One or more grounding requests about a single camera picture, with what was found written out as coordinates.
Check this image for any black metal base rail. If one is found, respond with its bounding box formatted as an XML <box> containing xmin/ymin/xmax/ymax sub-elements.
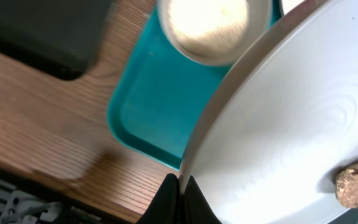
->
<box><xmin>0</xmin><ymin>169</ymin><xmax>127</xmax><ymax>224</ymax></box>

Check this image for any teal plastic serving tray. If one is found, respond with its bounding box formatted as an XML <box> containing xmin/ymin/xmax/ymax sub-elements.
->
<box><xmin>106</xmin><ymin>0</ymin><xmax>284</xmax><ymax>171</ymax></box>

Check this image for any grey bowl of rice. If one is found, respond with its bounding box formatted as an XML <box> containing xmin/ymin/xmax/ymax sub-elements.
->
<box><xmin>156</xmin><ymin>0</ymin><xmax>273</xmax><ymax>66</ymax></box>

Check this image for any black waste bin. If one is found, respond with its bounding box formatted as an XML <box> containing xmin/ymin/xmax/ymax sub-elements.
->
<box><xmin>0</xmin><ymin>0</ymin><xmax>113</xmax><ymax>80</ymax></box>

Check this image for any grey round plate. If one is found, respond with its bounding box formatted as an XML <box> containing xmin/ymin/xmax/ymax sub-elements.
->
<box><xmin>180</xmin><ymin>0</ymin><xmax>358</xmax><ymax>223</ymax></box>

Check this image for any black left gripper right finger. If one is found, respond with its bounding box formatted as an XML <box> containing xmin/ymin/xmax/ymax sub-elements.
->
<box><xmin>183</xmin><ymin>176</ymin><xmax>221</xmax><ymax>224</ymax></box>

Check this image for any large white round plate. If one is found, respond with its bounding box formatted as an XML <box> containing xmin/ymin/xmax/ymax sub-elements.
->
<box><xmin>280</xmin><ymin>0</ymin><xmax>304</xmax><ymax>16</ymax></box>

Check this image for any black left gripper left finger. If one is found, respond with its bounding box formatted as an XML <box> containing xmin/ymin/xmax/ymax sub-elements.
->
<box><xmin>136</xmin><ymin>174</ymin><xmax>179</xmax><ymax>224</ymax></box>

